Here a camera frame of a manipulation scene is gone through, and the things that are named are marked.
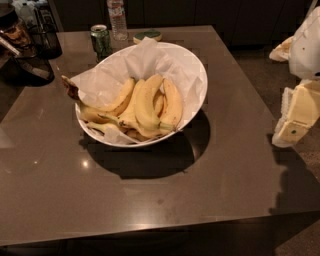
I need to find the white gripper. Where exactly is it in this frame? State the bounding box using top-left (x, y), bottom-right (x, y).
top-left (269, 7), bottom-right (320, 148)

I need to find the yellow banana bunch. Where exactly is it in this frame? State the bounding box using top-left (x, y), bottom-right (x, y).
top-left (62, 76), bottom-right (183, 141)

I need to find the white bowl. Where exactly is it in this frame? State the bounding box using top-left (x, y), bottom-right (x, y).
top-left (74, 41), bottom-right (209, 149)

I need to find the green yellow sponge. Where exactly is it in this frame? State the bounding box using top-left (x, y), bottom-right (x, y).
top-left (133, 29), bottom-right (162, 44)

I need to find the clear plastic water bottle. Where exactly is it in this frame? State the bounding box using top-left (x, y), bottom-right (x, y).
top-left (106, 0), bottom-right (128, 41)

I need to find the white paper liner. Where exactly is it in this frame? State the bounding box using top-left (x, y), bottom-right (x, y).
top-left (70, 36), bottom-right (203, 146)

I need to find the green soda can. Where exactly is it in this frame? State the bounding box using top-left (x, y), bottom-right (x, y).
top-left (90, 24), bottom-right (113, 62)

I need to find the black mesh basket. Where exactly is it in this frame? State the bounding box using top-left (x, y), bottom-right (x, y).
top-left (29, 9), bottom-right (62, 59)

